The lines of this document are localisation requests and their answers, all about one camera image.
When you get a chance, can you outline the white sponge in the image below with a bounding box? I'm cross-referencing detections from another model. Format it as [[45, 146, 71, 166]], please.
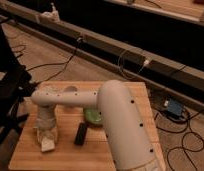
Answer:
[[41, 139, 55, 152]]

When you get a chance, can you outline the black cable bundle right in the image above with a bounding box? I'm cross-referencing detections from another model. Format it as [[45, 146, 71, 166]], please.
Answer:
[[153, 108, 204, 171]]

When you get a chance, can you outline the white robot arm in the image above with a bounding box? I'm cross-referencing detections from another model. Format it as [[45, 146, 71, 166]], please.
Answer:
[[31, 80, 163, 171]]

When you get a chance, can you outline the black tripod stand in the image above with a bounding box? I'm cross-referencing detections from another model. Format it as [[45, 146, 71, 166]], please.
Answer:
[[0, 14, 39, 151]]

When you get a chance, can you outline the grey metal rail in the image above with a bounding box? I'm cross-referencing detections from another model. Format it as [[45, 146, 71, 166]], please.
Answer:
[[0, 0, 204, 84]]

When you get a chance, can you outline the white object on rail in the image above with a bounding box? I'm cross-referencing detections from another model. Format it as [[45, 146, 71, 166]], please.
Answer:
[[40, 4, 60, 22]]

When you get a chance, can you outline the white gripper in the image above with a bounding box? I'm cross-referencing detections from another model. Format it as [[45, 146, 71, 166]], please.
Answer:
[[35, 115, 58, 145]]

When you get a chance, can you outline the black floor cable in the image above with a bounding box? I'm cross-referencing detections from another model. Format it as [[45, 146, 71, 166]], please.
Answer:
[[26, 39, 81, 83]]

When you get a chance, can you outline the blue electronic box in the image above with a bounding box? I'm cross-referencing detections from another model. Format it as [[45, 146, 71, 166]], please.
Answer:
[[164, 99, 183, 117]]

